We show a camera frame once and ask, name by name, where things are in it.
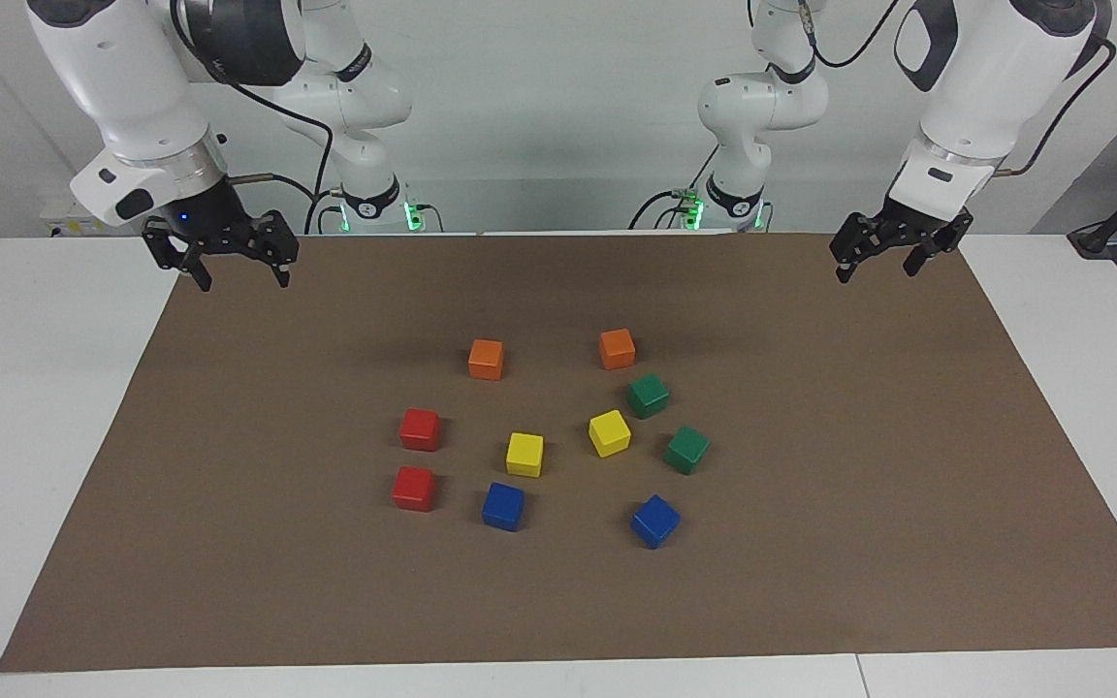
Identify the brown table mat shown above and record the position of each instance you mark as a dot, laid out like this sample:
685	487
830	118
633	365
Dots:
811	485

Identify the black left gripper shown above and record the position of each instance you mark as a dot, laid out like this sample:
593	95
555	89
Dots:
912	228

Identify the red wooden block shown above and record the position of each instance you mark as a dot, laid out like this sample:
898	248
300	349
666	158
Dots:
419	430
413	490

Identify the green wooden block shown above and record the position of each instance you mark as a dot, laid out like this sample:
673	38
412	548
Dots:
686	450
648	396

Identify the orange wooden block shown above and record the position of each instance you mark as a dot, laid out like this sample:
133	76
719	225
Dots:
486	361
617	350

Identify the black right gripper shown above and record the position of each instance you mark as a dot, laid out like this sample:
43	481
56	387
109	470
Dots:
211	221

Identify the blue wooden block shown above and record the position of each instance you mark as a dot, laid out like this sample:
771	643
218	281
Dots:
655	522
502	507

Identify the yellow wooden block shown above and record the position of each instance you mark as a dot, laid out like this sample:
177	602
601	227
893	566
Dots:
525	455
609	433

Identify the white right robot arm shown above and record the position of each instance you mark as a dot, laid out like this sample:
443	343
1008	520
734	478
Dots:
132	78

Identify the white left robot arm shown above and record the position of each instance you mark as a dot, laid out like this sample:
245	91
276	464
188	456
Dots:
985	78

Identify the white box with yellow label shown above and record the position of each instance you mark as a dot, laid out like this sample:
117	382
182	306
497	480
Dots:
74	225

